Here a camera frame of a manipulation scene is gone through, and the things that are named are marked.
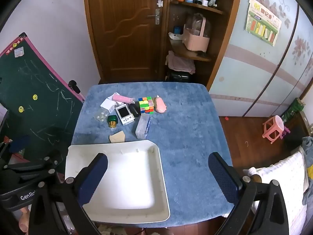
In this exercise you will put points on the clear plastic box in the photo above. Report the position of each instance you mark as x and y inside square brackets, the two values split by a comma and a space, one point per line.
[143, 126]

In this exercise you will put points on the white handheld game console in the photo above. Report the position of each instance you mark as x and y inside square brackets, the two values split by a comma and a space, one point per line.
[124, 115]

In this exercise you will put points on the pink oval case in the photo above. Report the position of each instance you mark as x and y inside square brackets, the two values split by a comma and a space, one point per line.
[160, 105]

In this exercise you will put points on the pink basket with clear lid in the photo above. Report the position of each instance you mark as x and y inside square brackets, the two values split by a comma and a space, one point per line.
[195, 40]

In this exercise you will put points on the green bottle with gold cap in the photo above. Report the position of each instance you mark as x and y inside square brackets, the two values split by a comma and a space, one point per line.
[113, 120]

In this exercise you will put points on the pale floral wardrobe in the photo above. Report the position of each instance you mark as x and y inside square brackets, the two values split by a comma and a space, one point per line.
[256, 78]

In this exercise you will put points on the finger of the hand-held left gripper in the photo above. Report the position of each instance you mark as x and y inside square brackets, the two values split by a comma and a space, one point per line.
[36, 165]
[20, 143]

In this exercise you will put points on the blue plush blanket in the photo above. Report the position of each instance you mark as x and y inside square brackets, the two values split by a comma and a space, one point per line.
[185, 132]

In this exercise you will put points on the grey blue cloth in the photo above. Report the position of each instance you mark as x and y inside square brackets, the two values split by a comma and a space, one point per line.
[308, 151]

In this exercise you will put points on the white plastic tray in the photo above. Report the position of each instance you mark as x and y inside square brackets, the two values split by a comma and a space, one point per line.
[127, 176]

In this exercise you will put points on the brown wooden door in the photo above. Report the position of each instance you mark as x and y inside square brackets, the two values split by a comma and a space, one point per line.
[122, 34]

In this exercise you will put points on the clear blister pack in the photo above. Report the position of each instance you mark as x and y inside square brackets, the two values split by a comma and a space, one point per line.
[101, 115]

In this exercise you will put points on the black bag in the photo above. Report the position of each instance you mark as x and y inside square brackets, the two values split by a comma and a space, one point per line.
[179, 76]

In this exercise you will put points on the green printed box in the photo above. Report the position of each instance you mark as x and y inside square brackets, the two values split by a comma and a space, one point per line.
[293, 110]

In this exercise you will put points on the small white box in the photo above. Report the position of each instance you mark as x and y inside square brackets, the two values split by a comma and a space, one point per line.
[107, 104]

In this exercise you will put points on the white door hook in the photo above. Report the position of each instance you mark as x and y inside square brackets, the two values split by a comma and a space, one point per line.
[160, 2]

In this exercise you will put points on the blue jar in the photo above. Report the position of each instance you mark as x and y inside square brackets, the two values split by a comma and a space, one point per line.
[177, 30]

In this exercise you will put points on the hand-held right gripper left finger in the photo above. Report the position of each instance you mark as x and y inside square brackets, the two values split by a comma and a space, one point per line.
[94, 178]

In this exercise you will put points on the black chalkboard knob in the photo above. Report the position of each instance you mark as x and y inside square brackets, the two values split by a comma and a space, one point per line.
[74, 86]

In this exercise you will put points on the purple toy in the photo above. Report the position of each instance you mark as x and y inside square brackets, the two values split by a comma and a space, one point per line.
[285, 132]

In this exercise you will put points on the small black case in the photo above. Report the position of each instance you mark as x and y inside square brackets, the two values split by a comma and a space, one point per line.
[134, 110]

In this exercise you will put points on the green chalkboard with pink frame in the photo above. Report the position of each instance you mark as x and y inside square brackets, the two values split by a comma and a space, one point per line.
[36, 78]

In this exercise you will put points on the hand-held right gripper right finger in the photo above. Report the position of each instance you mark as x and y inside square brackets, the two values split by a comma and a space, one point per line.
[223, 178]

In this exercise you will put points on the pink packet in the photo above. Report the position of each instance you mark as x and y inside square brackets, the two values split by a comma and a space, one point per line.
[122, 99]

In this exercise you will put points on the pink plastic stool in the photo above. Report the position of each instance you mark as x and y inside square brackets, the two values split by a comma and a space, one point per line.
[272, 129]

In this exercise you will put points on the wall poster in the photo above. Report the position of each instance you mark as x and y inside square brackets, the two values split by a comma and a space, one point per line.
[262, 20]

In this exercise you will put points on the white textured cushion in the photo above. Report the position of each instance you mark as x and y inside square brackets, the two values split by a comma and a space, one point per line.
[286, 176]

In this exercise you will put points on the colourful puzzle cube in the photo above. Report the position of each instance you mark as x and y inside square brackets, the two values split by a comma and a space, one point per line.
[146, 105]

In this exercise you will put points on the pink folded cloth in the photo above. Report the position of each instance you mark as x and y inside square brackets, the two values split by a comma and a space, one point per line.
[179, 62]

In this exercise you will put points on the white tissue packet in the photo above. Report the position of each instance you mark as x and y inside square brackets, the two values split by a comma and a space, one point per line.
[174, 36]

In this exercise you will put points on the brown wooden shelf cabinet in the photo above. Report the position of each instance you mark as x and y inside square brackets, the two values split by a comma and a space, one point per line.
[220, 44]

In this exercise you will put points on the beige paper box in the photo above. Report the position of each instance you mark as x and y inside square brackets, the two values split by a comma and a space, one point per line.
[117, 137]

